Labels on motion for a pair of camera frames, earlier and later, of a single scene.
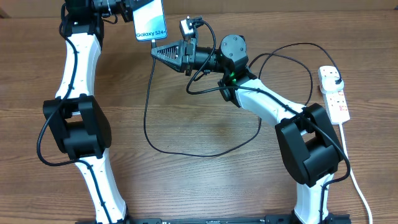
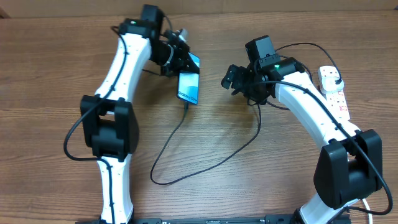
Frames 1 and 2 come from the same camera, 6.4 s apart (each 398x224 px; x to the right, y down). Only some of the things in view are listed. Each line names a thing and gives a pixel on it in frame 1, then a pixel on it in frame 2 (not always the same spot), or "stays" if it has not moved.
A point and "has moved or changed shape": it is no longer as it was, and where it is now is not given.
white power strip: (336, 101) stays
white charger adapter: (329, 84) stays
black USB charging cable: (266, 55) to (247, 141)
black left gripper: (126, 7) to (183, 61)
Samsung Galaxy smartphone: (150, 22) has moved or changed shape
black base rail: (282, 219) stays
